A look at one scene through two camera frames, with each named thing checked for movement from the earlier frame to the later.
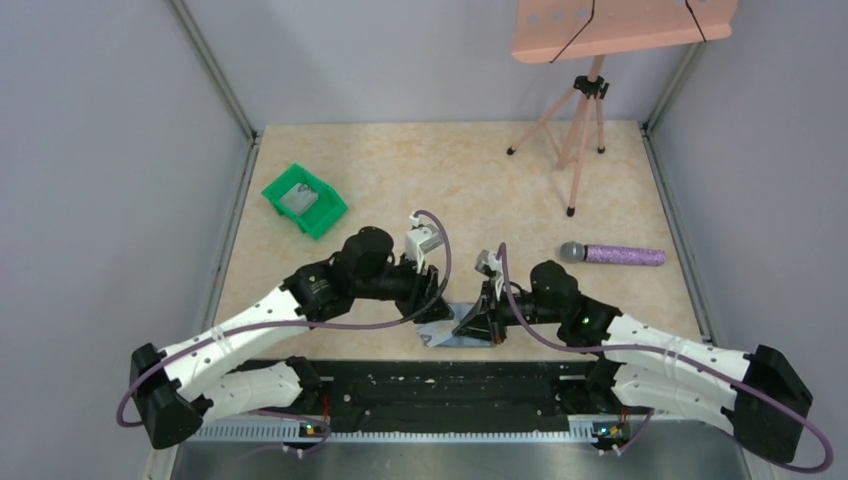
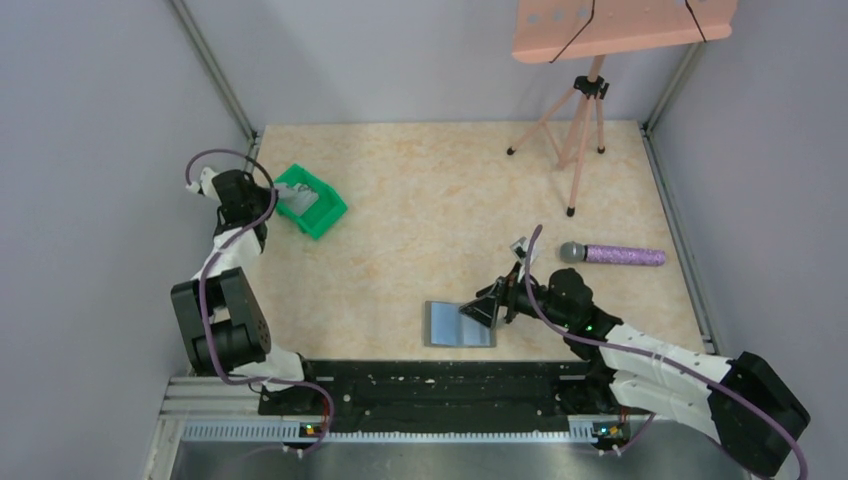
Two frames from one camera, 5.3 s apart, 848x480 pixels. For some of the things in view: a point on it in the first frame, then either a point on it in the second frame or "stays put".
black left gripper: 424,288 -> 266,198
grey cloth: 459,311 stays put
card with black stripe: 439,331 -> 284,192
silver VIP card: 299,198 stays put
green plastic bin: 321,215 stays put
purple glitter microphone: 575,252 stays put
